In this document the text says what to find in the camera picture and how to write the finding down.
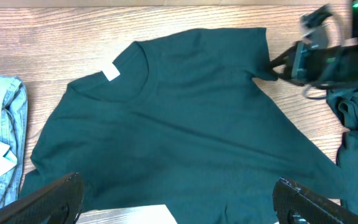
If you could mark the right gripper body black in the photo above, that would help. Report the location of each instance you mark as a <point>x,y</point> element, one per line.
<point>321,60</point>

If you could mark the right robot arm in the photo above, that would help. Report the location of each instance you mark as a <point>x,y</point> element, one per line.
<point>321,60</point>

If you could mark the black t-shirt with label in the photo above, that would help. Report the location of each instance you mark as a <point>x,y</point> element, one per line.
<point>185,126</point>

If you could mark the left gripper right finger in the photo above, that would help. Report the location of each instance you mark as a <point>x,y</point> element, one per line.
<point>294,203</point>

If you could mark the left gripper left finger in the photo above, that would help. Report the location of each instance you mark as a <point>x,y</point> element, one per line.
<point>58,202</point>

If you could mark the grey folded garment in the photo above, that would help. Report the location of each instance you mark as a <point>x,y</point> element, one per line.
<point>13,123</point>

